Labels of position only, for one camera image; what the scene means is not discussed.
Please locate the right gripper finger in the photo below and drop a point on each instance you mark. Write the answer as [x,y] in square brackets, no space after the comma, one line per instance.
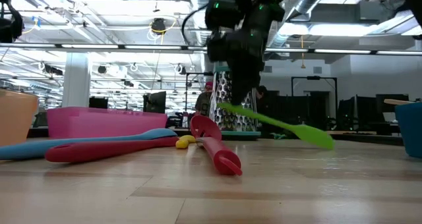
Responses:
[252,82]
[236,85]

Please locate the small yellow spoon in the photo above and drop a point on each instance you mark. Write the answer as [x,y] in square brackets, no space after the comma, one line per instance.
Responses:
[183,142]

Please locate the green silicone spatula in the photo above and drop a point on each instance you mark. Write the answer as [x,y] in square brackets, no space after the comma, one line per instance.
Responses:
[310,135]

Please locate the dark red slotted turner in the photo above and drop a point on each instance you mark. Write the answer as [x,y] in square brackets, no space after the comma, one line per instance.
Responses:
[99,150]

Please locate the blue silicone spoon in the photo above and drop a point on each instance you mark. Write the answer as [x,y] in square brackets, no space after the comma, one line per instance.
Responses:
[33,148]

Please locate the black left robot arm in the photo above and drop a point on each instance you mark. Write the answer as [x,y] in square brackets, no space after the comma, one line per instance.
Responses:
[8,29]

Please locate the person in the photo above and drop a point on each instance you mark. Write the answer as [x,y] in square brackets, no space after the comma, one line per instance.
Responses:
[262,95]
[203,102]

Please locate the teal metal box grater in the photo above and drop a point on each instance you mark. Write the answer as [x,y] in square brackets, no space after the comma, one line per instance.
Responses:
[227,118]

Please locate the small teal plastic piece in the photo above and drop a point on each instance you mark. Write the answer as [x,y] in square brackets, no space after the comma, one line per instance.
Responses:
[278,135]

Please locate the small black monitor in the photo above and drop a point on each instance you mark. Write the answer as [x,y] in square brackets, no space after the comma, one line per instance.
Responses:
[98,102]

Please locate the pink translucent plastic bin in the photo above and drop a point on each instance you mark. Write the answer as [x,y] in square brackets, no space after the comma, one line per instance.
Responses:
[99,123]

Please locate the white building column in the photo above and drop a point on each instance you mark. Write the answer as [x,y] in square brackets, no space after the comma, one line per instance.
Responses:
[76,82]

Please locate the dark blue plastic bin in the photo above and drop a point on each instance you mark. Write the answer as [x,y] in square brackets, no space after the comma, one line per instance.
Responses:
[410,131]

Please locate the orange translucent plastic bin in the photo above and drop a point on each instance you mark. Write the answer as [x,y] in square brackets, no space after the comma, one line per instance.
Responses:
[14,118]

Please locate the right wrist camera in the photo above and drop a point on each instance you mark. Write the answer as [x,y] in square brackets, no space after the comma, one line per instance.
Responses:
[224,14]

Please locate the slanted silver air duct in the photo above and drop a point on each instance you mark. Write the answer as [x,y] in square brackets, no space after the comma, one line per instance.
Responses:
[310,0]

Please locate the black ceiling camera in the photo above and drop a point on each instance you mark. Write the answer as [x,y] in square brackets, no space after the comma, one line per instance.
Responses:
[159,24]

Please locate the black metal table frame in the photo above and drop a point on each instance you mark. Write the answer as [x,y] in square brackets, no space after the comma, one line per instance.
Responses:
[379,139]

